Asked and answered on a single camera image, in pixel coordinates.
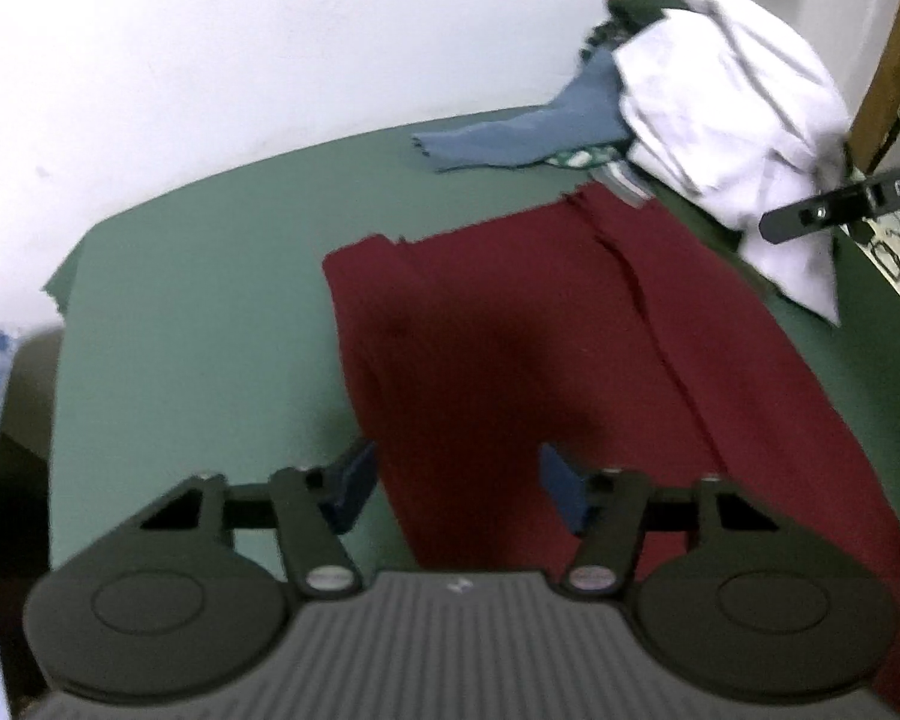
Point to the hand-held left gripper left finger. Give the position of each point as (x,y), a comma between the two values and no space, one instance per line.
(352,484)

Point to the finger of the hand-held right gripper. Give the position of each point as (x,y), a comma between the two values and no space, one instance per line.
(810,217)

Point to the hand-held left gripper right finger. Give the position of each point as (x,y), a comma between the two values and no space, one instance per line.
(566,487)

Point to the dark red knit sweater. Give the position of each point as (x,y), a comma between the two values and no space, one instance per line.
(495,315)

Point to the white shirt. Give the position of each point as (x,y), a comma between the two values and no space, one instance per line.
(720,90)

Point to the green table cover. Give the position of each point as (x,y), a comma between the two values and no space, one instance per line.
(195,315)

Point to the green white striped garment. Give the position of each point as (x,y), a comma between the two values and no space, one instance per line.
(577,157)

